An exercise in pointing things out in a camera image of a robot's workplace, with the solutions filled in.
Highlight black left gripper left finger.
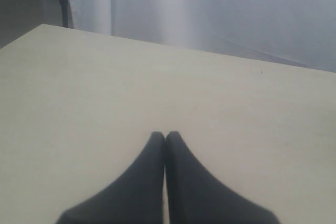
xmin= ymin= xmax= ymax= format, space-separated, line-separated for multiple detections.
xmin=57 ymin=132 xmax=165 ymax=223

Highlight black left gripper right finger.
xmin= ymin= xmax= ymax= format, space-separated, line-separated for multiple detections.
xmin=165 ymin=131 xmax=279 ymax=223

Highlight black stand pole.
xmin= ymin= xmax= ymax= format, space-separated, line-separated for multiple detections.
xmin=60 ymin=0 xmax=69 ymax=28

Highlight white curtain backdrop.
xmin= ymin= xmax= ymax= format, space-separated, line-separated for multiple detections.
xmin=69 ymin=0 xmax=335 ymax=72

